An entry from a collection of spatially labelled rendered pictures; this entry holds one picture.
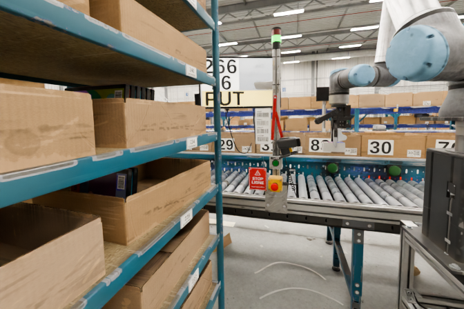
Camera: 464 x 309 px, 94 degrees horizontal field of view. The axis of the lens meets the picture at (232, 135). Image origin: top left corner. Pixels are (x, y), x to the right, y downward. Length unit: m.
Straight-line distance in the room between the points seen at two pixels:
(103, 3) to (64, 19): 0.18
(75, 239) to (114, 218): 0.13
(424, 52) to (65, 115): 0.81
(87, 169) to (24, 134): 0.08
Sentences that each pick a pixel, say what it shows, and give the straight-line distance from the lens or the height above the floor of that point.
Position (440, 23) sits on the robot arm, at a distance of 0.85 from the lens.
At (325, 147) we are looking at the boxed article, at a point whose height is 1.04.
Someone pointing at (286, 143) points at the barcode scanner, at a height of 1.06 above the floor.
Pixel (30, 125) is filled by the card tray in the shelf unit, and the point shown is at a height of 1.19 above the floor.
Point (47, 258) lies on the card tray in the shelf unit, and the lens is 0.40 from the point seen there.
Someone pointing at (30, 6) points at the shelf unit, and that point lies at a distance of 0.35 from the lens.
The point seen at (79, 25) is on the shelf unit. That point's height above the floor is 1.32.
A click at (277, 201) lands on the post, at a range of 1.27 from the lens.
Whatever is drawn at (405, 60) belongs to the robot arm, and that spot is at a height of 1.35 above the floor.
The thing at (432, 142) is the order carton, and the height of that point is 1.00.
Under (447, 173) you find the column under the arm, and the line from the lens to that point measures 0.96.
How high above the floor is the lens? 1.20
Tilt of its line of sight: 5 degrees down
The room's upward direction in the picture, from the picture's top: 1 degrees counter-clockwise
